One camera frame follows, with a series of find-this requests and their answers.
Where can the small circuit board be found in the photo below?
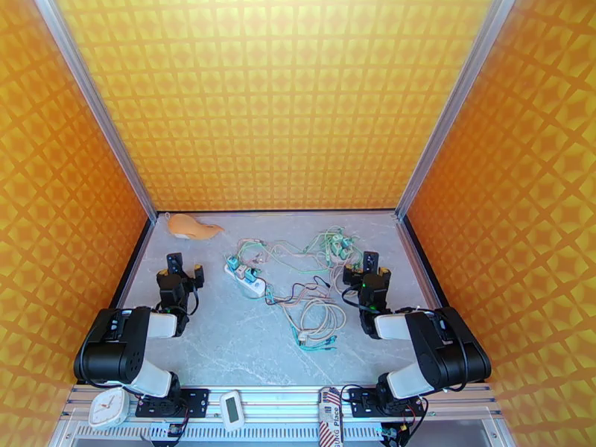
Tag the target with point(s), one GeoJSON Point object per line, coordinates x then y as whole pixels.
{"type": "Point", "coordinates": [391, 432]}
{"type": "Point", "coordinates": [174, 430]}

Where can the beige usb plug adapter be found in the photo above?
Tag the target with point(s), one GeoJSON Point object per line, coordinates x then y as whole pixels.
{"type": "Point", "coordinates": [241, 272]}

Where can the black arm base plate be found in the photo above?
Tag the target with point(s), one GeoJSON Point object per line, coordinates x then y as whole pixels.
{"type": "Point", "coordinates": [198, 404]}
{"type": "Point", "coordinates": [361, 404]}

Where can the perforated metal panel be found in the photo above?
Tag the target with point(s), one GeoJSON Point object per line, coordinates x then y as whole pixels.
{"type": "Point", "coordinates": [279, 434]}

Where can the aluminium frame post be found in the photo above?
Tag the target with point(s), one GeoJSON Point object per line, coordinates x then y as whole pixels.
{"type": "Point", "coordinates": [453, 106]}
{"type": "Point", "coordinates": [96, 106]}

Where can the white digital timer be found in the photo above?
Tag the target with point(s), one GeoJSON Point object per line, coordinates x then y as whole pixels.
{"type": "Point", "coordinates": [231, 408]}

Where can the long white power strip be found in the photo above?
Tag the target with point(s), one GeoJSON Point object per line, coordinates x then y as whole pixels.
{"type": "Point", "coordinates": [255, 287]}

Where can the orange soft toy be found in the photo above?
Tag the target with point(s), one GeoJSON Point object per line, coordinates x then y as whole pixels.
{"type": "Point", "coordinates": [186, 226]}

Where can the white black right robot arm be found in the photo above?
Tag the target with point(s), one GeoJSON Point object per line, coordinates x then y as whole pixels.
{"type": "Point", "coordinates": [447, 348]}

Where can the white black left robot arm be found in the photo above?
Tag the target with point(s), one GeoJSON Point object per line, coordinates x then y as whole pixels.
{"type": "Point", "coordinates": [111, 348]}

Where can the white square clock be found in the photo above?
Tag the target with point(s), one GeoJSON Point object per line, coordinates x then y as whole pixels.
{"type": "Point", "coordinates": [108, 407]}

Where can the aluminium front rail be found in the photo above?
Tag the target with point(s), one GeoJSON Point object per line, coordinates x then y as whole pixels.
{"type": "Point", "coordinates": [279, 404]}

